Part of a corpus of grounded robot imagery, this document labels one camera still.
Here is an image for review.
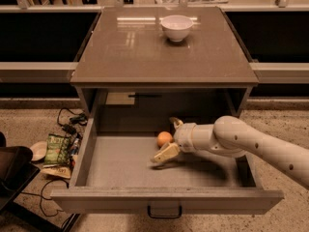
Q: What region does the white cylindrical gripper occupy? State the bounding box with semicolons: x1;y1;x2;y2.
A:
152;117;196;163

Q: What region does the orange fruit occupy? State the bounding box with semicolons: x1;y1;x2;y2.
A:
156;131;173;147

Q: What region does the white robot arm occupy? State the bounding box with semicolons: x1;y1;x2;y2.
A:
152;116;309;189

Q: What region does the open grey top drawer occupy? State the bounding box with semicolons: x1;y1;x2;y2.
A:
50;88;285;216

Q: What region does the grey cabinet with glossy top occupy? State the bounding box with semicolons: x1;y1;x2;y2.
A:
70;6;260;118

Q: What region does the black power adapter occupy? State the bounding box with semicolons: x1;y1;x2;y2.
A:
57;107;88;135

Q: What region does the white ceramic bowl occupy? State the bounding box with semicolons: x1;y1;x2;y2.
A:
161;15;193;42

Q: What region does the green chip bag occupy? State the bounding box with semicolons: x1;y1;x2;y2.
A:
44;134;70;166

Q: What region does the brown snack packet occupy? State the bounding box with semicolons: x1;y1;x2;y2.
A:
41;166;71;179

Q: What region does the white paper plate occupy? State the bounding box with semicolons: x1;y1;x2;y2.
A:
30;141;47;161

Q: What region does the black chair base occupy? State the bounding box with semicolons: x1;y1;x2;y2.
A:
0;132;79;232

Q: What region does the black drawer handle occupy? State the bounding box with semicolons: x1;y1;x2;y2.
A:
147;205;183;219

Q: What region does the black cable on floor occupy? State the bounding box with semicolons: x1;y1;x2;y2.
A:
19;178;70;218

